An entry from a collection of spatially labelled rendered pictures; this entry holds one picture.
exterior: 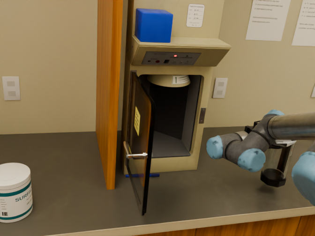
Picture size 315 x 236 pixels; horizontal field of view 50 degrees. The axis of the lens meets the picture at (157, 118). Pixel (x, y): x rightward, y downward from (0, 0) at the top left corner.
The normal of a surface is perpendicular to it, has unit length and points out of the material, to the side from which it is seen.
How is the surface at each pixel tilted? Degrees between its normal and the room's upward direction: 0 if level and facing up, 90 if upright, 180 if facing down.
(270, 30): 90
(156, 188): 0
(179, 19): 90
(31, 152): 0
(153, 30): 90
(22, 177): 0
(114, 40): 90
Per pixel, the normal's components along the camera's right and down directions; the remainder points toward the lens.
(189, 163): 0.25, 0.42
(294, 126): -0.98, 0.00
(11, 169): 0.09, -0.91
